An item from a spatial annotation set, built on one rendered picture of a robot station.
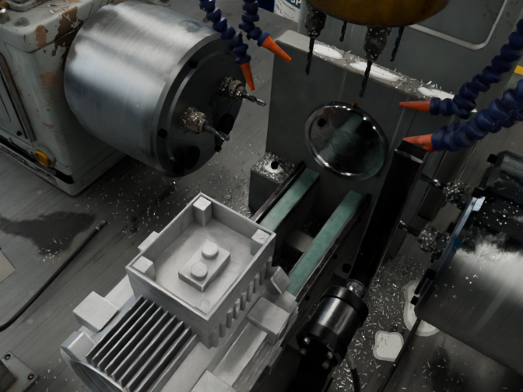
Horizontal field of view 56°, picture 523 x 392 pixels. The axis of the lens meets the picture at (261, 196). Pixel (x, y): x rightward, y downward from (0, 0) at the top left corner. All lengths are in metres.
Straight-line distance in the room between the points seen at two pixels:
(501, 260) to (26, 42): 0.70
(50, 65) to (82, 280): 0.36
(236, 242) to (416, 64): 0.45
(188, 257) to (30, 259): 0.49
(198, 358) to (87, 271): 0.45
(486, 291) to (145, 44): 0.55
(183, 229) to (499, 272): 0.35
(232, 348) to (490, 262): 0.29
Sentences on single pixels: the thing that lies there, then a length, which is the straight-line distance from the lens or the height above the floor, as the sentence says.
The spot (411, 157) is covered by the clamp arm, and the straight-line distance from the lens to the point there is 0.47.
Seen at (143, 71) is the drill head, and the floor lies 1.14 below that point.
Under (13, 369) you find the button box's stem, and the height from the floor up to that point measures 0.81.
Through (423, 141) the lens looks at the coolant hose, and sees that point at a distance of 0.56.
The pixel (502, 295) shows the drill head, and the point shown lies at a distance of 0.61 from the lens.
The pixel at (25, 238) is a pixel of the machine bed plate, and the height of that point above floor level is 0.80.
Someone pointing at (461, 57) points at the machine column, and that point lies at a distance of 0.82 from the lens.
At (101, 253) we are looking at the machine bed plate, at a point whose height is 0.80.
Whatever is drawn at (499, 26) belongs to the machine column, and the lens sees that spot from 0.79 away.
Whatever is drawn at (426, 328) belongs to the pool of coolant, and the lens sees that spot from 0.90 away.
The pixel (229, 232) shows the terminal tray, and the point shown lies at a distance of 0.55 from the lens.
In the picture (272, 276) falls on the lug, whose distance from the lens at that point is 0.55.
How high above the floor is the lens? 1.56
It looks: 49 degrees down
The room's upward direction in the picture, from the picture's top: 5 degrees clockwise
